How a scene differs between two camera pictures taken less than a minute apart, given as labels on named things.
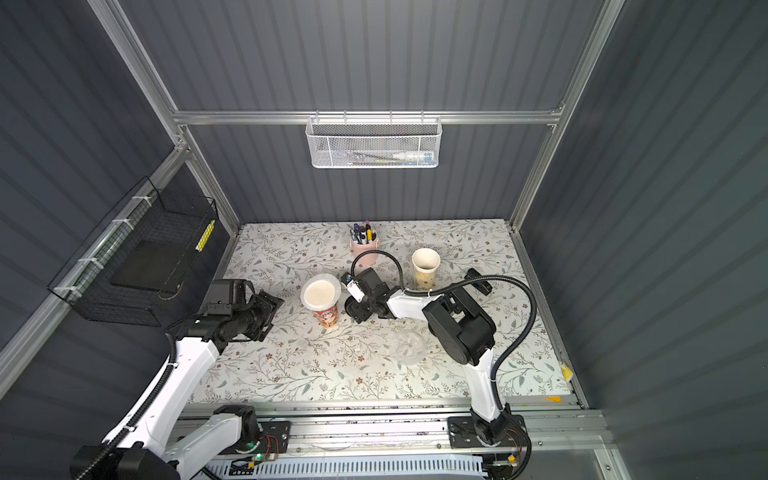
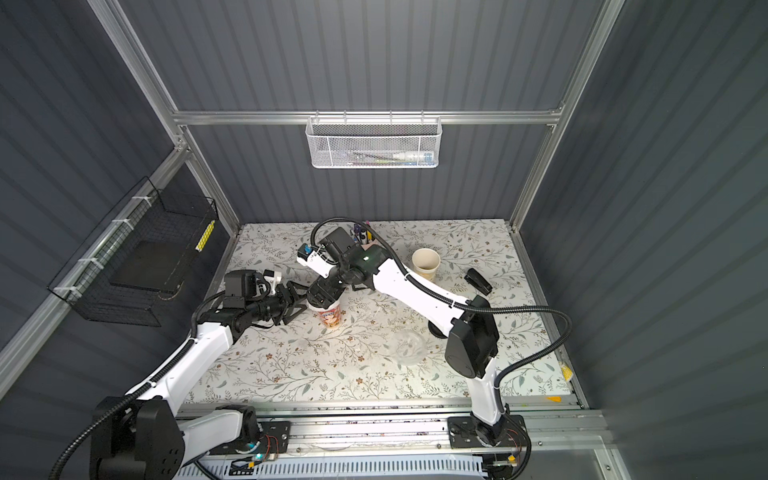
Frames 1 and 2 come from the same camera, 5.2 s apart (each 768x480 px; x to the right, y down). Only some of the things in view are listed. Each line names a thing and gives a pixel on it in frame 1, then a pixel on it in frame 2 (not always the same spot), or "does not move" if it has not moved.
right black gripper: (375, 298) to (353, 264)
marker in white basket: (426, 156) does not move
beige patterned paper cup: (425, 262) does not move
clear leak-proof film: (406, 347) does not move
